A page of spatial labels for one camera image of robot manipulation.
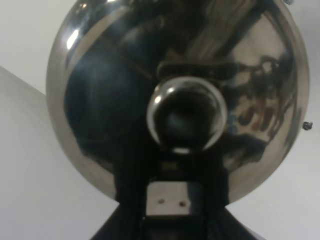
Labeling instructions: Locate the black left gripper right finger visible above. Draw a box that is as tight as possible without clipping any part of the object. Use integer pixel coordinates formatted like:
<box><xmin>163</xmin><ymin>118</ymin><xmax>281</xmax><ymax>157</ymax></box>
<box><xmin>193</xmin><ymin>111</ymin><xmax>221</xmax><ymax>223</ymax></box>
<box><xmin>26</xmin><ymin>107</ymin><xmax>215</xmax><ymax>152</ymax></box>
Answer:
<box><xmin>202</xmin><ymin>197</ymin><xmax>263</xmax><ymax>240</ymax></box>

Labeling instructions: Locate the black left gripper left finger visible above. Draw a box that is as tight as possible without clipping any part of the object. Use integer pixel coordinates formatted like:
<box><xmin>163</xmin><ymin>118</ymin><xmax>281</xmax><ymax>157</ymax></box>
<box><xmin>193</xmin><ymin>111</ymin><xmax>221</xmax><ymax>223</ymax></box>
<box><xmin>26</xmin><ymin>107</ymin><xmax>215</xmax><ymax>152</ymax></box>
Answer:
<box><xmin>88</xmin><ymin>197</ymin><xmax>148</xmax><ymax>240</ymax></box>

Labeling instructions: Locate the stainless steel teapot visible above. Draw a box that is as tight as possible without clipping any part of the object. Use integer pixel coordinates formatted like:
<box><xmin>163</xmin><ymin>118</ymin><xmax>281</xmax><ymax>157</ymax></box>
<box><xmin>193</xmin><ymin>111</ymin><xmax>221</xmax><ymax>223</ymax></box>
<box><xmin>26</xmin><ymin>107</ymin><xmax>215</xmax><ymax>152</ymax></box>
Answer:
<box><xmin>46</xmin><ymin>0</ymin><xmax>310</xmax><ymax>209</ymax></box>

